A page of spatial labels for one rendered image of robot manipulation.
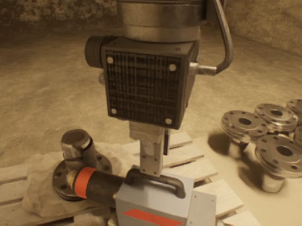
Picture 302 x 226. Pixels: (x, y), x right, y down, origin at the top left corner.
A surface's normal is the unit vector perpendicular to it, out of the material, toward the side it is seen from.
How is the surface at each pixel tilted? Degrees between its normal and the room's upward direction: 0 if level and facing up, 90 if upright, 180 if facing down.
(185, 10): 90
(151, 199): 0
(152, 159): 90
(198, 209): 0
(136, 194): 0
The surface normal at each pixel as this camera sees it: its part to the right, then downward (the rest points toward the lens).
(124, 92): -0.29, 0.47
